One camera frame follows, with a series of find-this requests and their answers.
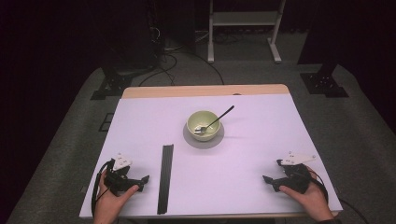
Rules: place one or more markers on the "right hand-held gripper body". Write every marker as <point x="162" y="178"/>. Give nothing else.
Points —
<point x="295" y="179"/>

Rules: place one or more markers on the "black stand base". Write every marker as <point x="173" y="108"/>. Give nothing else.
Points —
<point x="323" y="84"/>
<point x="112" y="85"/>

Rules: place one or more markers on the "white metal stand frame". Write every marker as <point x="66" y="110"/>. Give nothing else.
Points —
<point x="243" y="18"/>

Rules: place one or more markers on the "pale green bowl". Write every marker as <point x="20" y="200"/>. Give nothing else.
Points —
<point x="199" y="119"/>

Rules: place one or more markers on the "person's right hand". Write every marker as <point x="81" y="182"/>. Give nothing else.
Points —
<point x="316" y="202"/>

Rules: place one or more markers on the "dark cabinet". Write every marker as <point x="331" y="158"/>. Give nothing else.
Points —
<point x="140" y="37"/>

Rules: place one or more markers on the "black floor outlet frame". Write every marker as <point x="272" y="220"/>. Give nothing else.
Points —
<point x="101" y="124"/>

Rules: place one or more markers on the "white table cover sheet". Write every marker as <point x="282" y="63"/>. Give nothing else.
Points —
<point x="233" y="174"/>

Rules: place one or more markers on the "white round plate rim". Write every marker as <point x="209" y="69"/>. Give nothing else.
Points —
<point x="202" y="144"/>

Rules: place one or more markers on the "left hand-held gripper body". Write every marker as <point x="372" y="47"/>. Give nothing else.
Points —
<point x="120" y="182"/>

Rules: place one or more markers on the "person's left hand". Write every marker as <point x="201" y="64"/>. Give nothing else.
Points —
<point x="107" y="205"/>

